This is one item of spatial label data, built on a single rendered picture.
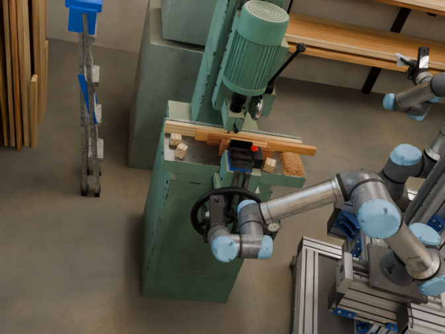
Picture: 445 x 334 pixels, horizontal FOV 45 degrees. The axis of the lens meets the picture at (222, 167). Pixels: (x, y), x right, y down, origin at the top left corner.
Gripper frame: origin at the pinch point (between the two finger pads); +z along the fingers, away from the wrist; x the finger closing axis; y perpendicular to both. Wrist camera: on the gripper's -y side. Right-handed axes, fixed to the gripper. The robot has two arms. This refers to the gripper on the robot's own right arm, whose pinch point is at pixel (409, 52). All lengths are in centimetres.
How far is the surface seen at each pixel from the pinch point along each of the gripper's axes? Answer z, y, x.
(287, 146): -50, 22, -68
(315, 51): 128, 70, -3
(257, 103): -40, 7, -81
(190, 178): -65, 27, -110
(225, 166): -71, 16, -97
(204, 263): -66, 81, -99
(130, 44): 176, 98, -142
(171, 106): -13, 28, -116
